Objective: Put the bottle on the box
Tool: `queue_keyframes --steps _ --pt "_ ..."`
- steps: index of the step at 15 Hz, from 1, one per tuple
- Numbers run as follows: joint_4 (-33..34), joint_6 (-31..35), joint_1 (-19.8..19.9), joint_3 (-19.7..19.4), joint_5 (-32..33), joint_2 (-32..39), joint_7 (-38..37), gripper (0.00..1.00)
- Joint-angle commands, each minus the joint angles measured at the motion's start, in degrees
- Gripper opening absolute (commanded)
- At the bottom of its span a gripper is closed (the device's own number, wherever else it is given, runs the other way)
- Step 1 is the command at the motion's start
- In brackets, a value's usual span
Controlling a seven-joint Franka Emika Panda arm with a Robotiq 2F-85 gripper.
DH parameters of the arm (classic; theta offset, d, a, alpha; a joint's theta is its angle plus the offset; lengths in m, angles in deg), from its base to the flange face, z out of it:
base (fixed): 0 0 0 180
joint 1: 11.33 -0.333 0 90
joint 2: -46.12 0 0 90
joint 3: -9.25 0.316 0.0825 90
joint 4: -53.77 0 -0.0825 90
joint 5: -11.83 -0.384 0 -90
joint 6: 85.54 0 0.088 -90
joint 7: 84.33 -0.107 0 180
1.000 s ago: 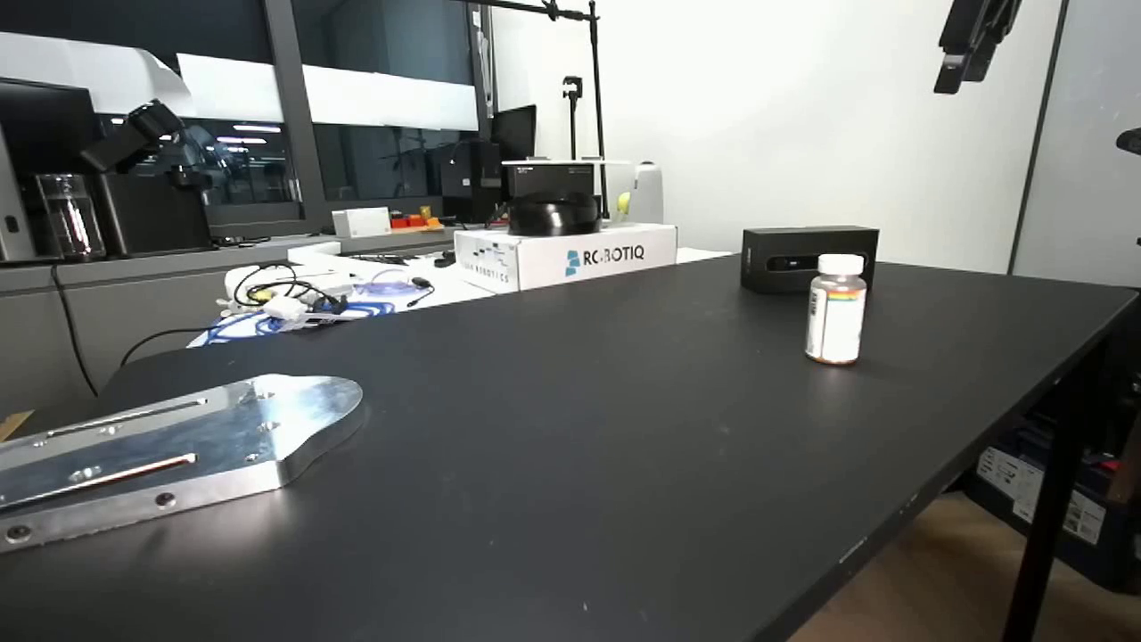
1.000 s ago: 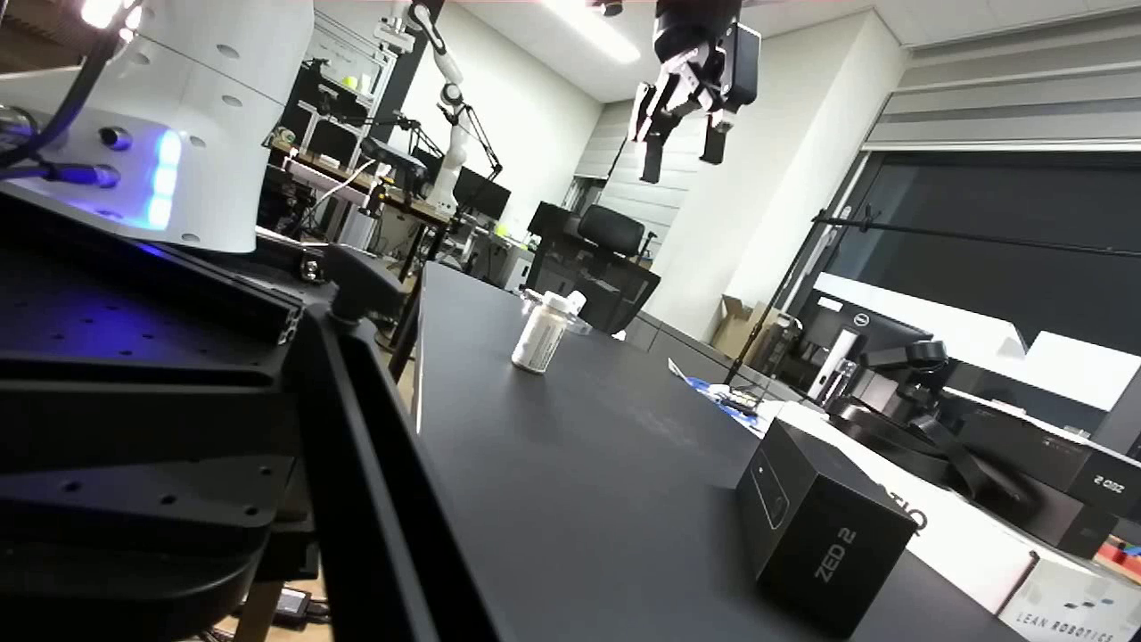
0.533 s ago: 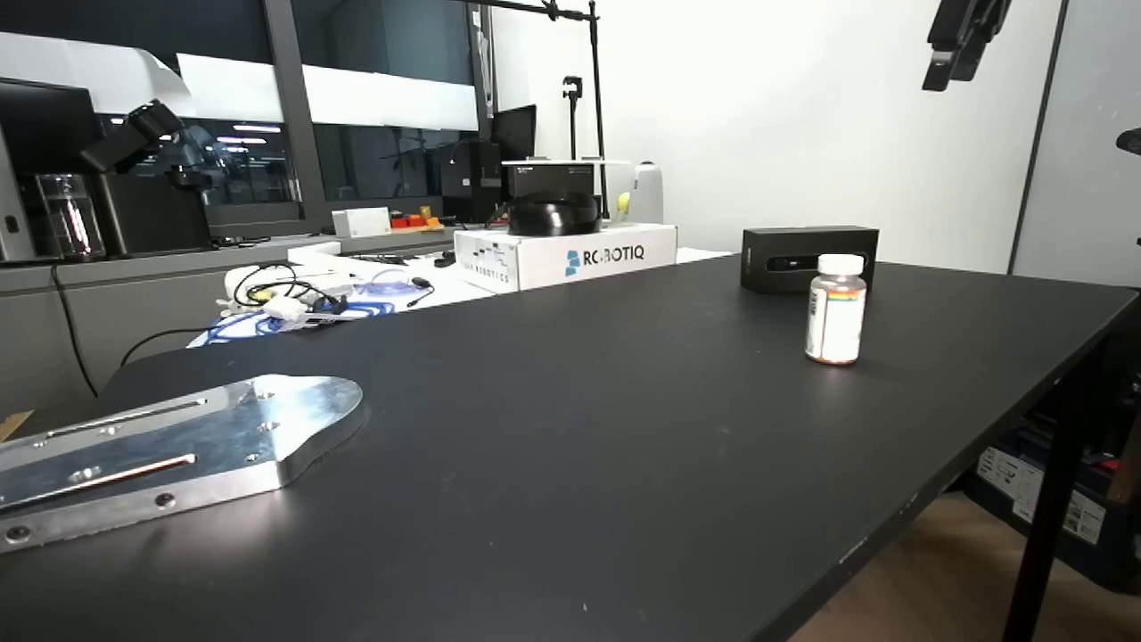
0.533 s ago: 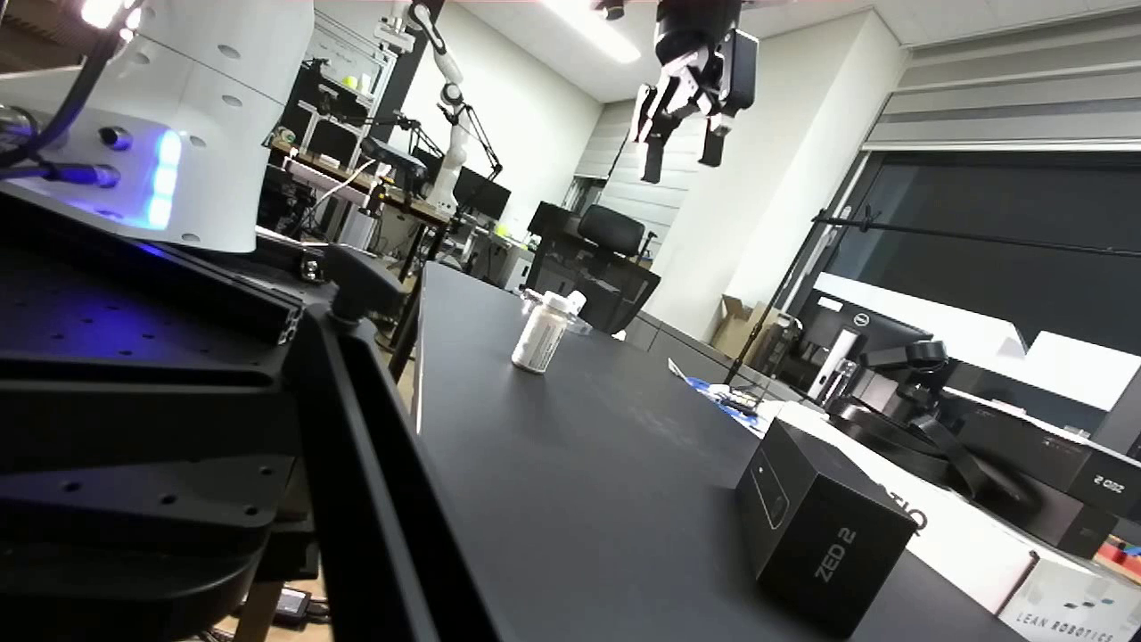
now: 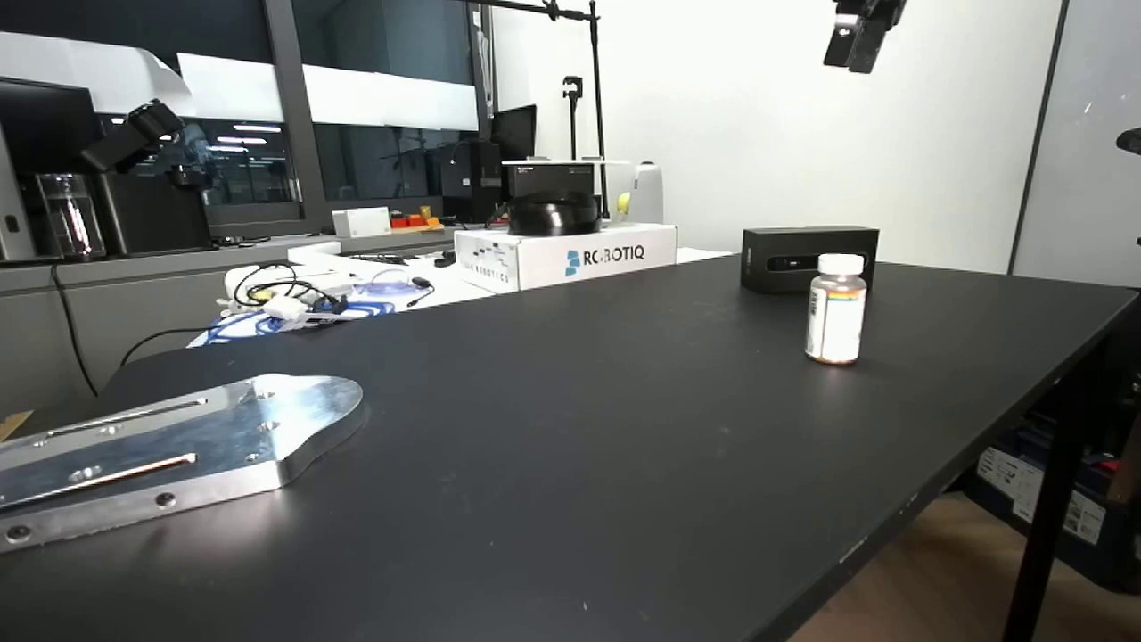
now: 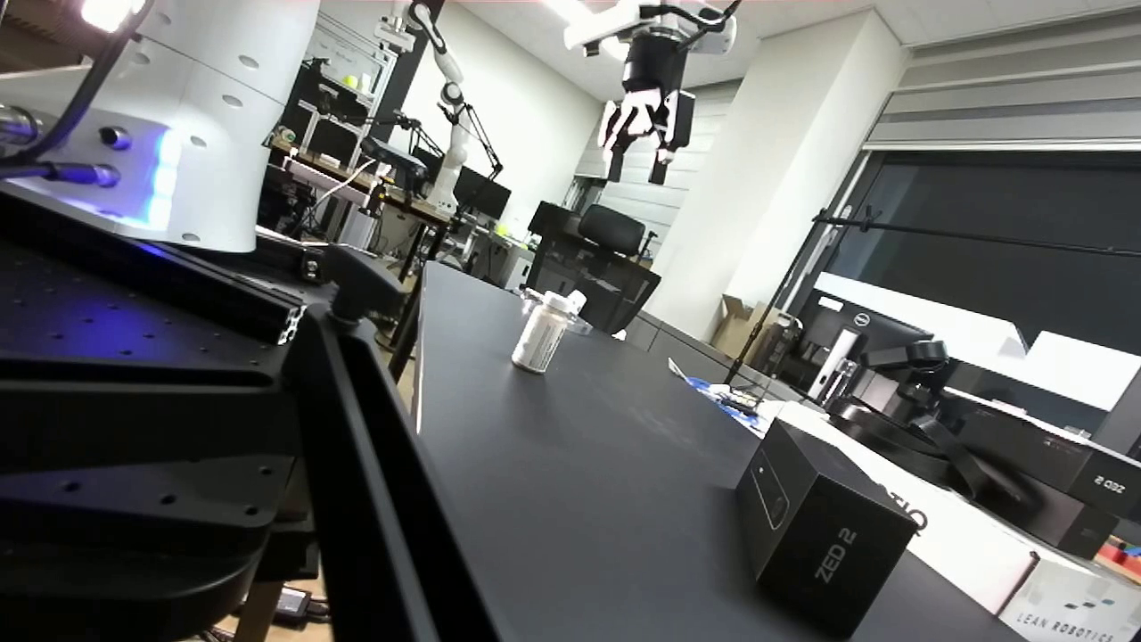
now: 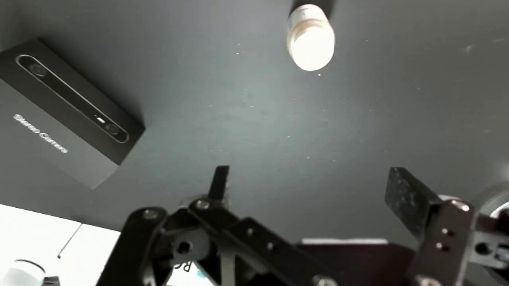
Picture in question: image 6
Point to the large black printer box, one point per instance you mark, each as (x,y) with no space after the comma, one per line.
(1046,467)

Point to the brown cardboard box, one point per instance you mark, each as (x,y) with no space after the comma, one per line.
(739,324)

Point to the grey power adapter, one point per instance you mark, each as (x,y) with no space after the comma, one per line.
(298,606)

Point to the small white plastic bottle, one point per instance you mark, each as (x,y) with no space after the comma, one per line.
(538,341)

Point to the grey window roller blind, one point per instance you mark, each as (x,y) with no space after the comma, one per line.
(1009,100)

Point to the black ZED camera box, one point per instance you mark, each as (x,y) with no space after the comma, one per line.
(822,536)

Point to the black background monitor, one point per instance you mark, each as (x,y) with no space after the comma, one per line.
(481,195)

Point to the black perforated mounting platform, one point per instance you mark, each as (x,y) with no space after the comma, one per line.
(131,381)

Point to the cluttered background desk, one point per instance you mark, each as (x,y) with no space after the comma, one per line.
(342,178)

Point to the blue printed paper sheet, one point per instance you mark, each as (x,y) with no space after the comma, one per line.
(716,390)

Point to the black boxy device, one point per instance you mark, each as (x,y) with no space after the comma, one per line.
(897,369)

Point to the red orange small item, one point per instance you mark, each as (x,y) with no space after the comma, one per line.
(1124,559)

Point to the white paper window sheet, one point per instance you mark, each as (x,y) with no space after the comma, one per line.
(1088,369)
(913,313)

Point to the small white carton box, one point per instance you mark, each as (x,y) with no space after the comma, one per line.
(1071,606)

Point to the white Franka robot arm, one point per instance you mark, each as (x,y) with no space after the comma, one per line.
(201,120)

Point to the black office chair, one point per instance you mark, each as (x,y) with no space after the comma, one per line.
(555,238)
(611,268)

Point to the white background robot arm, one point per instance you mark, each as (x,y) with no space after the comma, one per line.
(449,120)

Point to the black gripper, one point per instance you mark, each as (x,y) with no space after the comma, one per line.
(656,73)

